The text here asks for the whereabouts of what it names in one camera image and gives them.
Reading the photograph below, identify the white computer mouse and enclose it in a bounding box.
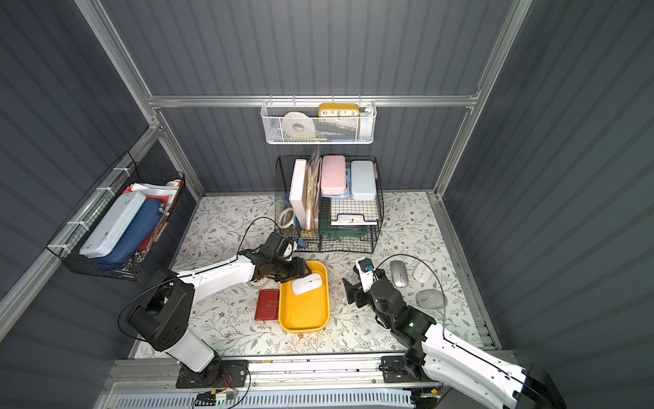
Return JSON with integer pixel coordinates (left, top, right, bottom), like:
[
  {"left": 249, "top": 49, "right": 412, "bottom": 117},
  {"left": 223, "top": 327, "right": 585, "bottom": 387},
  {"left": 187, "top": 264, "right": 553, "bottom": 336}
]
[{"left": 291, "top": 273, "right": 324, "bottom": 296}]

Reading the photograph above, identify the silver computer mouse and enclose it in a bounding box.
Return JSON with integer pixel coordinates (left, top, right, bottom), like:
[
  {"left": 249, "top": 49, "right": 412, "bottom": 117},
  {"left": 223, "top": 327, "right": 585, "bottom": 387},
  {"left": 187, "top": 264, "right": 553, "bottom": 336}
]
[{"left": 390, "top": 260, "right": 409, "bottom": 288}]

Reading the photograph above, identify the small white mouse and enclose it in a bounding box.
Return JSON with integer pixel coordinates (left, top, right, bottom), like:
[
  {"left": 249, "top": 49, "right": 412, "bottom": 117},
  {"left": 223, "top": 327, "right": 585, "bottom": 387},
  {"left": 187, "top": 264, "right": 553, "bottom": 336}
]
[{"left": 413, "top": 262, "right": 434, "bottom": 284}]

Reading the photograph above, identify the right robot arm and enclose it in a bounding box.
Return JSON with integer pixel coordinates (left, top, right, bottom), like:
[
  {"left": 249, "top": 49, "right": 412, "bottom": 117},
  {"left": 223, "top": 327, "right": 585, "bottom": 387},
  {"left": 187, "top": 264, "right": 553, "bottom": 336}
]
[{"left": 342, "top": 279, "right": 567, "bottom": 408}]

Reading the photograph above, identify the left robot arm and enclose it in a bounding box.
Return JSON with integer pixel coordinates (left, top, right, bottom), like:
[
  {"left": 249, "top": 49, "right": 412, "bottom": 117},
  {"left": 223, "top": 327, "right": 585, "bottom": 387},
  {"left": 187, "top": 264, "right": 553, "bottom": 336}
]
[{"left": 125, "top": 232, "right": 312, "bottom": 374}]

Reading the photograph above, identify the grey round mouse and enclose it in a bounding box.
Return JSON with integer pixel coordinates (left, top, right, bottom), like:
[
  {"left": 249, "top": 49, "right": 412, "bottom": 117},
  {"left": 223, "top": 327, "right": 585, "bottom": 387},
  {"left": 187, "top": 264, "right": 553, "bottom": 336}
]
[{"left": 416, "top": 289, "right": 447, "bottom": 309}]

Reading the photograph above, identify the yellow storage box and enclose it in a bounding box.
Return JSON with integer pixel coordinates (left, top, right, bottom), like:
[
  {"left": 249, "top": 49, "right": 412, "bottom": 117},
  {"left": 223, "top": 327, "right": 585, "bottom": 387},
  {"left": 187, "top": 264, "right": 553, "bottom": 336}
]
[{"left": 279, "top": 261, "right": 330, "bottom": 333}]

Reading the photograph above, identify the tape roll in organizer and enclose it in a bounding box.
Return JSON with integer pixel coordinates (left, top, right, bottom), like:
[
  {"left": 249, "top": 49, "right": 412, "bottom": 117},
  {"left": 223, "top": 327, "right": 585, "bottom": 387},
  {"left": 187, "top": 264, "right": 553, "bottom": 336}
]
[{"left": 277, "top": 207, "right": 296, "bottom": 229}]

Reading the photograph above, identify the red wallet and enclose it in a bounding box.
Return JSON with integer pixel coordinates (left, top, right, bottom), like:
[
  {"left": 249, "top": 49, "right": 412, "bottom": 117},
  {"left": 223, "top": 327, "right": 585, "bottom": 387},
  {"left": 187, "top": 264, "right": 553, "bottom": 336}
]
[{"left": 254, "top": 289, "right": 280, "bottom": 321}]

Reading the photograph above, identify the green cloth bag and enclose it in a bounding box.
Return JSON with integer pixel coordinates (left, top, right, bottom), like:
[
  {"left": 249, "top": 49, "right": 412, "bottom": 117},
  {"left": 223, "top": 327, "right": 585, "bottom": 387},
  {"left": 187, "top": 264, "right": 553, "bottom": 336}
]
[{"left": 320, "top": 228, "right": 367, "bottom": 244}]

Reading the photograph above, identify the white book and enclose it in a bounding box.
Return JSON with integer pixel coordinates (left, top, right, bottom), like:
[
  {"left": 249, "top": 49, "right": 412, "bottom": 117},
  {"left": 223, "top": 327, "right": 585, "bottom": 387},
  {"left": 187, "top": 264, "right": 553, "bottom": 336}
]
[{"left": 289, "top": 158, "right": 308, "bottom": 229}]

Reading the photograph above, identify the white paper stack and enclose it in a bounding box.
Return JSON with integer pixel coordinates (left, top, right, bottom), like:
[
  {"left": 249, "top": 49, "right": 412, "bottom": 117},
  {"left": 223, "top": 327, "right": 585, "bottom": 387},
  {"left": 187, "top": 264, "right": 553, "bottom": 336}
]
[{"left": 330, "top": 214, "right": 378, "bottom": 227}]

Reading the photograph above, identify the pink pencil case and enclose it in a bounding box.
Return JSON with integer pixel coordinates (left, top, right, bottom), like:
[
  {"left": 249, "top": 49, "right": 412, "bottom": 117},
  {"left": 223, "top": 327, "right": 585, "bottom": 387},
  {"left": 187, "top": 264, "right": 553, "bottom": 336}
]
[{"left": 320, "top": 155, "right": 347, "bottom": 196}]

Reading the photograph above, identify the light blue pencil case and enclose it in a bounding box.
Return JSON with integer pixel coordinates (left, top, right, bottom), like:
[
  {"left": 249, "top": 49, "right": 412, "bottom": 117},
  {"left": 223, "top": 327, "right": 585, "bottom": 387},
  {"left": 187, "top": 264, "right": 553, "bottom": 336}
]
[{"left": 350, "top": 160, "right": 376, "bottom": 200}]

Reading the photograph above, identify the navy blue pouch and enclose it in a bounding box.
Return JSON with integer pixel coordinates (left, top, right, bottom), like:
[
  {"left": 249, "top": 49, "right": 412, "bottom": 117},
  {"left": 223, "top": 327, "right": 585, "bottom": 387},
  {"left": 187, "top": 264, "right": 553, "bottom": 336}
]
[{"left": 95, "top": 199, "right": 164, "bottom": 270}]

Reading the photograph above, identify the white hanging mesh basket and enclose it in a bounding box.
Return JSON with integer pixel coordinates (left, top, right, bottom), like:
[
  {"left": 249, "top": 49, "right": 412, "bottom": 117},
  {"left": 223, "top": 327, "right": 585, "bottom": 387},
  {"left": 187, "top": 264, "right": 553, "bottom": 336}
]
[{"left": 261, "top": 99, "right": 377, "bottom": 145}]

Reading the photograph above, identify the white tape roll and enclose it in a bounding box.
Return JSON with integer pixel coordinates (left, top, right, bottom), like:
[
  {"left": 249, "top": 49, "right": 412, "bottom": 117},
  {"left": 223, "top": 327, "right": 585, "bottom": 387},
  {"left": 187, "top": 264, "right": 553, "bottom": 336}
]
[{"left": 281, "top": 112, "right": 316, "bottom": 140}]

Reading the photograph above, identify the yellow clock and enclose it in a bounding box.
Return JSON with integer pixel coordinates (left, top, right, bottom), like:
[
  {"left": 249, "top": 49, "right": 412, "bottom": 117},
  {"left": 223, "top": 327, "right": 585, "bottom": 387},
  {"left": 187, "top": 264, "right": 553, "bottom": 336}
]
[{"left": 318, "top": 102, "right": 360, "bottom": 118}]

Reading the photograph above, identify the white case in basket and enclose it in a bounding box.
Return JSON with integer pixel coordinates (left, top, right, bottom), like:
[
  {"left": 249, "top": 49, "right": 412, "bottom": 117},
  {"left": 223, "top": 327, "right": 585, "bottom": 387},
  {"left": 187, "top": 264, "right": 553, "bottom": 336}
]
[{"left": 79, "top": 192, "right": 146, "bottom": 258}]

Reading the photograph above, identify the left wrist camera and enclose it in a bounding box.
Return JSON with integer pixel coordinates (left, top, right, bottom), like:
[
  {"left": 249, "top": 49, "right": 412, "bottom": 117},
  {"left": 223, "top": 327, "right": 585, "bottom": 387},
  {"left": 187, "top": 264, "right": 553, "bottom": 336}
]
[{"left": 283, "top": 241, "right": 297, "bottom": 259}]

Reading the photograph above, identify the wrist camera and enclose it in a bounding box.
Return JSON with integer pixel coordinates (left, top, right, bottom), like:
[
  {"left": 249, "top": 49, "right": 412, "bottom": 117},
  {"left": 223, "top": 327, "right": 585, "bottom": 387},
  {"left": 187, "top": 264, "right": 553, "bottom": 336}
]
[
  {"left": 354, "top": 257, "right": 376, "bottom": 292},
  {"left": 283, "top": 241, "right": 297, "bottom": 259}
]

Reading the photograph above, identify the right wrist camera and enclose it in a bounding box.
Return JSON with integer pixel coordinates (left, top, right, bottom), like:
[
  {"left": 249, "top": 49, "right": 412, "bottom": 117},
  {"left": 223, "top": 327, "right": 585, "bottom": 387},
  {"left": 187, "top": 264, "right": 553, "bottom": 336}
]
[{"left": 354, "top": 257, "right": 376, "bottom": 292}]

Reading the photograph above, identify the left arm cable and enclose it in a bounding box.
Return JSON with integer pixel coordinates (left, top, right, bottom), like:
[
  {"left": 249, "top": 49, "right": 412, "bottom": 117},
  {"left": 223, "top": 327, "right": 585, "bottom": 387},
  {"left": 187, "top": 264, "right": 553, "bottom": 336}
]
[{"left": 236, "top": 215, "right": 279, "bottom": 257}]

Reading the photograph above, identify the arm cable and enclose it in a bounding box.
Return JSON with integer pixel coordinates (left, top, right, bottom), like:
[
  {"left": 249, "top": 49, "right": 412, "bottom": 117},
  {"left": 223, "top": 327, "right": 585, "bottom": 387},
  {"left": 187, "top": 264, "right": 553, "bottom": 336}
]
[
  {"left": 374, "top": 252, "right": 448, "bottom": 328},
  {"left": 236, "top": 215, "right": 279, "bottom": 257}
]

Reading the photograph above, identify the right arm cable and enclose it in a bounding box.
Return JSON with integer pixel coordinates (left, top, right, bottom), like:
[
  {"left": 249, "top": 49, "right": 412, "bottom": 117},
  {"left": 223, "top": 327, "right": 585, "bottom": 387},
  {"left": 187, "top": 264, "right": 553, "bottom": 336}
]
[{"left": 374, "top": 252, "right": 448, "bottom": 328}]

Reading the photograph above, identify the black wire desk organizer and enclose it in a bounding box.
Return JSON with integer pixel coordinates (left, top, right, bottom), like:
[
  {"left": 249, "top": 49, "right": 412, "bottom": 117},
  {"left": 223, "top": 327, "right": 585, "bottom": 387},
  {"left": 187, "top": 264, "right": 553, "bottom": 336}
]
[{"left": 274, "top": 155, "right": 384, "bottom": 253}]

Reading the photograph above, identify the metal base rail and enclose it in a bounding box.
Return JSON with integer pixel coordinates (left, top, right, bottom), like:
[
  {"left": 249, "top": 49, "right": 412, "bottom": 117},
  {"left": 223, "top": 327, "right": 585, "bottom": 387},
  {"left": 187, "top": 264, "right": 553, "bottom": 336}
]
[{"left": 95, "top": 353, "right": 463, "bottom": 408}]

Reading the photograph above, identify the black wall wire basket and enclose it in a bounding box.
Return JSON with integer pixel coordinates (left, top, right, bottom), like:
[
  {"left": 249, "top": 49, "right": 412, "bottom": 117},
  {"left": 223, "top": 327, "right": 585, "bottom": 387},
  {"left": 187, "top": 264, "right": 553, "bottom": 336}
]
[{"left": 47, "top": 154, "right": 186, "bottom": 281}]

